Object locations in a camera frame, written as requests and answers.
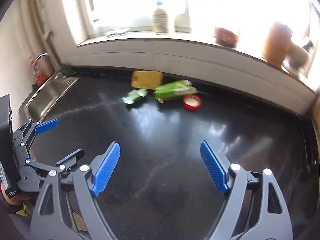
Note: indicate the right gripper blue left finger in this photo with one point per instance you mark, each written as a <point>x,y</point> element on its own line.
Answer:
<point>102,168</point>

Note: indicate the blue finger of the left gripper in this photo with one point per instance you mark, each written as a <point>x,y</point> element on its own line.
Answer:
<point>71,159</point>
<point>46,126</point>

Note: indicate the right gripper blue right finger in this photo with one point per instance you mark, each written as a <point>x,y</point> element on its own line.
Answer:
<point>218,172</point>

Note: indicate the steel kitchen sink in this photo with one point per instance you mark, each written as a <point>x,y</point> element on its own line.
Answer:
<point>48,96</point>

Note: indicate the yellow box below counter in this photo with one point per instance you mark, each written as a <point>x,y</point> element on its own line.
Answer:
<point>24,211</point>

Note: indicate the red dish soap bottle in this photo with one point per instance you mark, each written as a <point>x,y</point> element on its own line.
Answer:
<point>39,75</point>

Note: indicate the green scrub pad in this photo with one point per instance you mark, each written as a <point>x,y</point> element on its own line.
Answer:
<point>67,70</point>

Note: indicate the red jar lid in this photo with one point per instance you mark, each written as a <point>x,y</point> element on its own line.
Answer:
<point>192,102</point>

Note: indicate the chrome faucet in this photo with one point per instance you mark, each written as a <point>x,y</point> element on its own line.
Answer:
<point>43,61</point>

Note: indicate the green cardboard box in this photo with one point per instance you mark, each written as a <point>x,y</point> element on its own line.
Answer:
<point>174,90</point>

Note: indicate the yellow sponge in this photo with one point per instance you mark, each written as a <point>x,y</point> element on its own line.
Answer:
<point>146,79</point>

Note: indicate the terracotta utensil crock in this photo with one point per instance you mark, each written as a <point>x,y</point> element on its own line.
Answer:
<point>277,44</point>

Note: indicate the white mortar and pestle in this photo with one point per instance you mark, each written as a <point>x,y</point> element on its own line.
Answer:
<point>298,58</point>

